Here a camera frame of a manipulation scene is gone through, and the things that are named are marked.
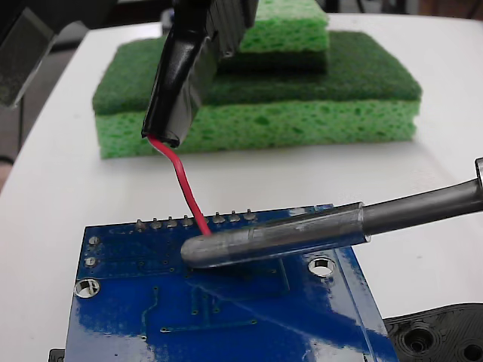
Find blue circuit board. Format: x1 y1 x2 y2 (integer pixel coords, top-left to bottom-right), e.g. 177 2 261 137
63 203 401 362

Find red wire with metal ring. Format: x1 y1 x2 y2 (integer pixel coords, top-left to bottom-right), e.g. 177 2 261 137
146 134 213 238

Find black plastic bracket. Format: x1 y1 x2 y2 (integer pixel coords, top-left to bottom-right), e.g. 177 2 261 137
48 301 483 362

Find brown object with black band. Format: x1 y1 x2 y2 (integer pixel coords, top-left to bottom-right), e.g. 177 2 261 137
0 155 17 199

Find metal soldering iron tip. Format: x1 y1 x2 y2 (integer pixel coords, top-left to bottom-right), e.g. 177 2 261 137
180 157 483 271

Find small green sponge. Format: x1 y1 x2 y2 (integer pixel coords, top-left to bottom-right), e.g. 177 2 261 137
217 0 331 75

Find large green sponge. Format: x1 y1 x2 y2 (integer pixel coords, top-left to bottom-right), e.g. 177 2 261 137
92 29 423 161

